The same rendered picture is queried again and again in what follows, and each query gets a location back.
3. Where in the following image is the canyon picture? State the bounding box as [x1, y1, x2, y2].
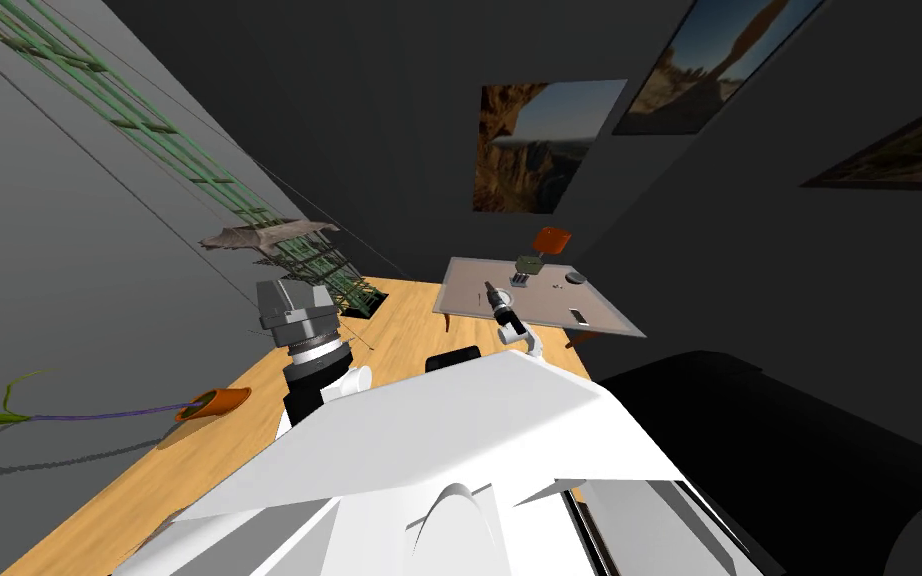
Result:
[472, 79, 630, 216]

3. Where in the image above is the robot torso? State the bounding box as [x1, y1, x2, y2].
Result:
[112, 345, 766, 576]

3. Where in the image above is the rock arch picture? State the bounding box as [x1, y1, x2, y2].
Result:
[612, 0, 827, 137]

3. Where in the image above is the grey table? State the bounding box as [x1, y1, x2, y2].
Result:
[432, 255, 648, 350]

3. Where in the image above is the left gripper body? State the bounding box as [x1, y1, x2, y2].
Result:
[256, 279, 340, 331]

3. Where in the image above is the green wire rack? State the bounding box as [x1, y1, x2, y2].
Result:
[0, 0, 390, 319]

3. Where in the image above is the orange pot with plant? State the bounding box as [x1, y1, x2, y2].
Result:
[0, 369, 254, 435]

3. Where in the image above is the green grey box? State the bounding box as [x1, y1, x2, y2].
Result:
[510, 253, 546, 288]

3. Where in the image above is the brown leaf shape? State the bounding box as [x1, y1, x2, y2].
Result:
[197, 219, 342, 257]

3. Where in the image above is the dark green landscape picture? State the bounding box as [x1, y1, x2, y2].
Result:
[799, 86, 922, 193]

